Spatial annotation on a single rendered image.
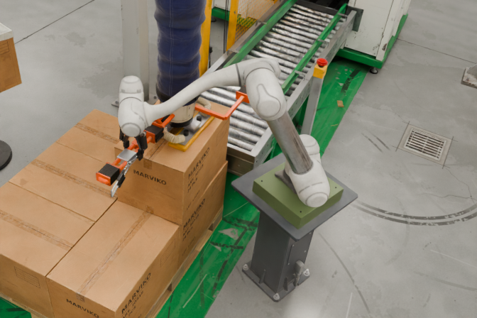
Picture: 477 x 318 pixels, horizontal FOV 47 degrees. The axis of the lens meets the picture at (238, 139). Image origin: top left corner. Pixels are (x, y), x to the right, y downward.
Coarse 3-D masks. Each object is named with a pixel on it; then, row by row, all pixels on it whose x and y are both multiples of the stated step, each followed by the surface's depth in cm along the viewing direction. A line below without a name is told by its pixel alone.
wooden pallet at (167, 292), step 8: (216, 216) 357; (216, 224) 364; (208, 232) 359; (200, 240) 354; (192, 248) 333; (200, 248) 348; (192, 256) 343; (184, 264) 338; (176, 272) 318; (184, 272) 334; (176, 280) 323; (168, 288) 322; (0, 296) 300; (160, 296) 306; (168, 296) 320; (16, 304) 296; (160, 304) 315; (32, 312) 294; (152, 312) 311
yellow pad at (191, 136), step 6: (198, 114) 300; (198, 120) 294; (204, 120) 297; (210, 120) 298; (204, 126) 294; (180, 132) 287; (186, 132) 284; (192, 132) 288; (198, 132) 289; (186, 138) 284; (192, 138) 285; (168, 144) 281; (174, 144) 280; (180, 144) 281; (186, 144) 281
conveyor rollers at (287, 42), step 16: (288, 16) 490; (304, 16) 493; (320, 16) 496; (272, 32) 465; (288, 32) 468; (304, 32) 471; (320, 32) 474; (256, 48) 445; (272, 48) 449; (288, 48) 453; (304, 48) 449; (320, 48) 452; (288, 64) 430; (208, 96) 387; (224, 96) 392; (288, 96) 402; (240, 112) 375; (240, 128) 367; (256, 128) 363; (240, 144) 350
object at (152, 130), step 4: (152, 124) 271; (156, 124) 270; (148, 128) 268; (152, 128) 268; (156, 128) 269; (160, 128) 269; (148, 132) 264; (152, 132) 266; (156, 132) 266; (160, 132) 267; (148, 136) 266; (152, 136) 264; (156, 136) 264; (160, 136) 269; (152, 140) 266; (156, 140) 266
